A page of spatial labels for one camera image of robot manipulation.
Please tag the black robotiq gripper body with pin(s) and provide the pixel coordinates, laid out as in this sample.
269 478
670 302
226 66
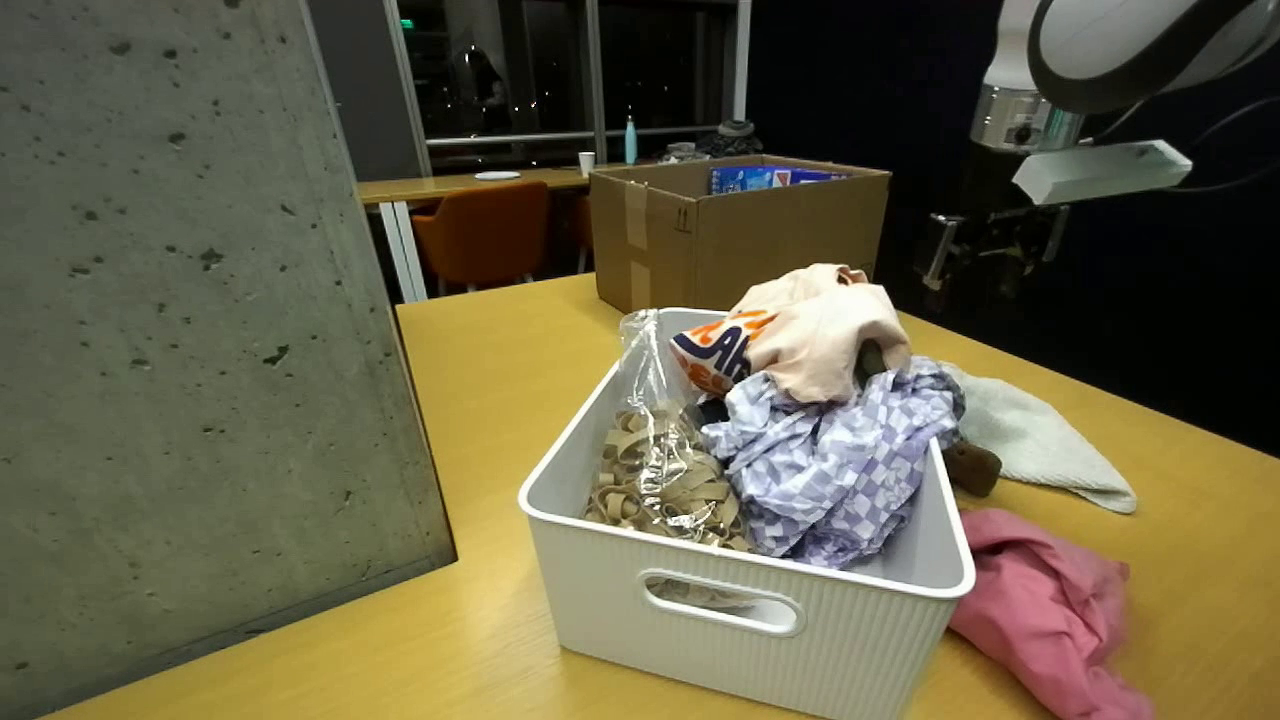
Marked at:
1005 233

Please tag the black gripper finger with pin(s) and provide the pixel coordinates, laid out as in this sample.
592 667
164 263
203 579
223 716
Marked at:
941 254
1056 233

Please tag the white towel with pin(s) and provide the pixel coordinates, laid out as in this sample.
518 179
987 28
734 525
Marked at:
1045 443

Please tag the brown plush moose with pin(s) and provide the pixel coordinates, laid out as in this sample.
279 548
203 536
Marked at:
973 467

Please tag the white franka robot arm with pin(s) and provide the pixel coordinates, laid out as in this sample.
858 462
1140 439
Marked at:
1123 52

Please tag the brown cardboard box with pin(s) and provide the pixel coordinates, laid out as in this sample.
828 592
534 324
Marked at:
734 233

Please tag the white plastic storage box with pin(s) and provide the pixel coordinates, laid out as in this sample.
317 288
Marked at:
744 612

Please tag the cream cloth with orange print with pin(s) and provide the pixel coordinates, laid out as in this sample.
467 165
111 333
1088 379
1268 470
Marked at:
807 333

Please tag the blue package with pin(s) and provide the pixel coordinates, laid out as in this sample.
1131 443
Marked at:
763 179

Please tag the purple checkered cloth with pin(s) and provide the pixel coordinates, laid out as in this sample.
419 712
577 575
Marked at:
825 467

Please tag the dark bag pile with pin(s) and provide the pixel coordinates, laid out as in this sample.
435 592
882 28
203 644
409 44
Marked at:
712 138

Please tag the teal bottle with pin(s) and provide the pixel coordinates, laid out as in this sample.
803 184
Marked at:
629 142

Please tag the clear bag of brown pieces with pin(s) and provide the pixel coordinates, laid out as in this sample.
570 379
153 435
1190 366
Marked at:
662 475

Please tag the white paper cup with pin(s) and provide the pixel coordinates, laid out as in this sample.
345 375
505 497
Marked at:
587 163

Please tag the pink cloth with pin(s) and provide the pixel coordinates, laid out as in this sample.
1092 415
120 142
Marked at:
1045 612

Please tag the flat white paper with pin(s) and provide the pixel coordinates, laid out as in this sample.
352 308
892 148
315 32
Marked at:
496 173

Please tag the orange chair white legs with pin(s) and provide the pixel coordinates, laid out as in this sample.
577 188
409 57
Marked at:
481 237

